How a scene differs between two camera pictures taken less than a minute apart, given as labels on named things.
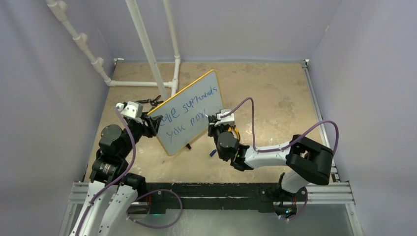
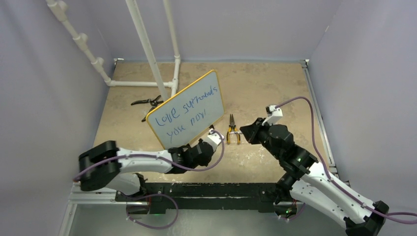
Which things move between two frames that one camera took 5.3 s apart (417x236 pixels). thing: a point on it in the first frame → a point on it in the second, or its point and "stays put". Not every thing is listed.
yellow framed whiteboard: (184, 118) stays put
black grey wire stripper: (153, 103) stays put
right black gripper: (212, 128) → (251, 132)
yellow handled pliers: (229, 130) stays put
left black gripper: (151, 128) → (200, 141)
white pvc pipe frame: (59, 9) stays put
